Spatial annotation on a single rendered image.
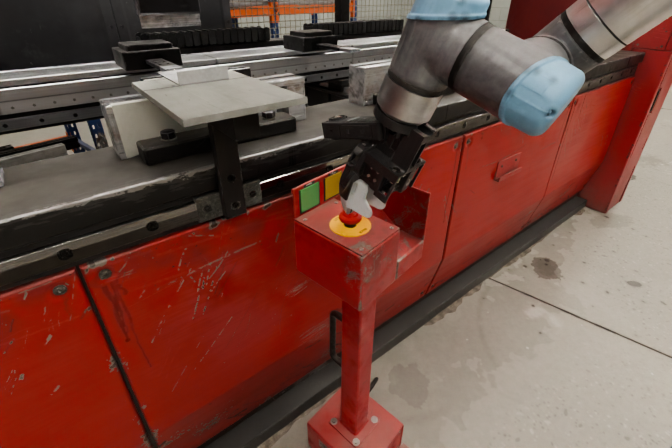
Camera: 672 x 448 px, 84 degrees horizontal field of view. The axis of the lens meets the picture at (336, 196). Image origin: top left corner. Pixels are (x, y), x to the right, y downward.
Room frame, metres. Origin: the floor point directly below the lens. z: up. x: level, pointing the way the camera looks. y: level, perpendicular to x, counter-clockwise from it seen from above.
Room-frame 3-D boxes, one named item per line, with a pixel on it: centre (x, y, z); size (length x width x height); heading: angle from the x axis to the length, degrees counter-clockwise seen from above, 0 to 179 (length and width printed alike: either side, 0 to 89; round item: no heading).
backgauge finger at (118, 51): (0.84, 0.39, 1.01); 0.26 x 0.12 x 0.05; 38
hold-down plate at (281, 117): (0.69, 0.22, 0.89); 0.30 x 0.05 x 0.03; 128
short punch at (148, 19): (0.71, 0.28, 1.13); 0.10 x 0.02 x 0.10; 128
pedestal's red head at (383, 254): (0.58, -0.05, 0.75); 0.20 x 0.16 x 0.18; 138
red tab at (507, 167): (1.21, -0.62, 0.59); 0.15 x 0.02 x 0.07; 128
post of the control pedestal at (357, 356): (0.58, -0.05, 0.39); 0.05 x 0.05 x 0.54; 48
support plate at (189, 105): (0.59, 0.19, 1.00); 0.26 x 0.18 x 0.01; 38
